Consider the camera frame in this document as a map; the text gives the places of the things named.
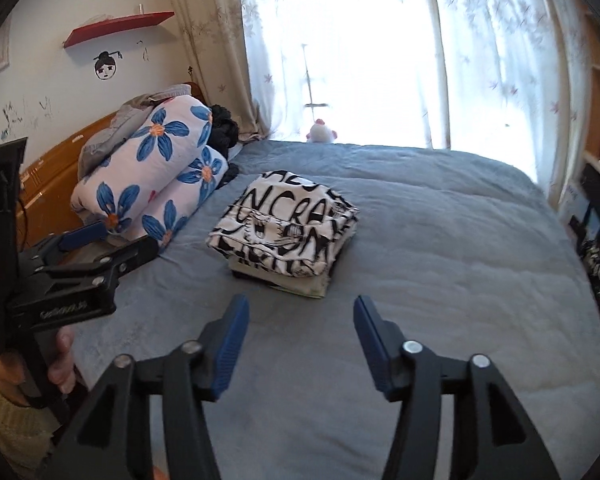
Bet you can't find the blue floral quilt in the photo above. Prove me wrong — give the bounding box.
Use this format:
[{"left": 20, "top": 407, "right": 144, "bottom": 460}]
[{"left": 70, "top": 95, "right": 230, "bottom": 256}]

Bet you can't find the sheer white flowered curtain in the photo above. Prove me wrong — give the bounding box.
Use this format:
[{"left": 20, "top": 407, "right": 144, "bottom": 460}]
[{"left": 235, "top": 0, "right": 594, "bottom": 211}]

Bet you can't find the black and white printed jacket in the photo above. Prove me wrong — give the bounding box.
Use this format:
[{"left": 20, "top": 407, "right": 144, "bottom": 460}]
[{"left": 206, "top": 170, "right": 361, "bottom": 279}]

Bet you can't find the red wall shelf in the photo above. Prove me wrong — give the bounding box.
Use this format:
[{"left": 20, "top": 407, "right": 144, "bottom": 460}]
[{"left": 62, "top": 11, "right": 176, "bottom": 50}]

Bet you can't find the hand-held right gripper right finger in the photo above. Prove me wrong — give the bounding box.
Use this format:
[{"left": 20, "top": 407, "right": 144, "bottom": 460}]
[{"left": 354, "top": 295, "right": 561, "bottom": 480}]

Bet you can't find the white and pink plush toy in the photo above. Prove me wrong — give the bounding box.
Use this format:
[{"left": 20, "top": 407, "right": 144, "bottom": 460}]
[{"left": 306, "top": 118, "right": 340, "bottom": 144}]

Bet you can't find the person's left forearm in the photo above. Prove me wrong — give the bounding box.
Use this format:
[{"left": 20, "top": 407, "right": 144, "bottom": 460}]
[{"left": 0, "top": 365, "right": 69, "bottom": 480}]

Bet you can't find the cream fleece garment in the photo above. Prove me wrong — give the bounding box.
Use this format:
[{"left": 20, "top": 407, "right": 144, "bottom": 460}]
[{"left": 229, "top": 260, "right": 331, "bottom": 300}]

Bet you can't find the person's left hand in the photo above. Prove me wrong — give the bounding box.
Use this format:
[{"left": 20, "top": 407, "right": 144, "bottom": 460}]
[{"left": 0, "top": 330, "right": 79, "bottom": 407}]

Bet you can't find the metal window rod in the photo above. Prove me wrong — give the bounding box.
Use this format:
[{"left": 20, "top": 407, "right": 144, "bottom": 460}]
[{"left": 302, "top": 42, "right": 331, "bottom": 110}]

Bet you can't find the black furniture piece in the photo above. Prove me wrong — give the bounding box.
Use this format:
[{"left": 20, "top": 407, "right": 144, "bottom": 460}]
[{"left": 567, "top": 162, "right": 600, "bottom": 254}]

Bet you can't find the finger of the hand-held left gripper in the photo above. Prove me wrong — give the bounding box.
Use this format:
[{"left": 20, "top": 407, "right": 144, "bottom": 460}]
[
  {"left": 55, "top": 222, "right": 112, "bottom": 254},
  {"left": 75, "top": 236, "right": 160, "bottom": 281}
]

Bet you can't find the beige curtain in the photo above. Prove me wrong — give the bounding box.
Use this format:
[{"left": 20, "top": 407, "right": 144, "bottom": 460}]
[{"left": 164, "top": 0, "right": 274, "bottom": 141}]

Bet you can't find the dark cloth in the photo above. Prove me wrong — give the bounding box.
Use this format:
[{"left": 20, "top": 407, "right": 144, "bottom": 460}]
[{"left": 207, "top": 104, "right": 241, "bottom": 182}]

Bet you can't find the grey bed blanket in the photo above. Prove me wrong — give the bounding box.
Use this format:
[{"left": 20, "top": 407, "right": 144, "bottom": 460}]
[{"left": 65, "top": 139, "right": 600, "bottom": 480}]

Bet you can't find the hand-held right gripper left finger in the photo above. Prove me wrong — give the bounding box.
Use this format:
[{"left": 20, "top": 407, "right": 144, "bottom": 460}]
[{"left": 50, "top": 294, "right": 251, "bottom": 480}]

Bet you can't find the wall face drawing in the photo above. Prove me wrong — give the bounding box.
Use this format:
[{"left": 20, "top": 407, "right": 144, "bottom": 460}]
[{"left": 92, "top": 50, "right": 125, "bottom": 82}]

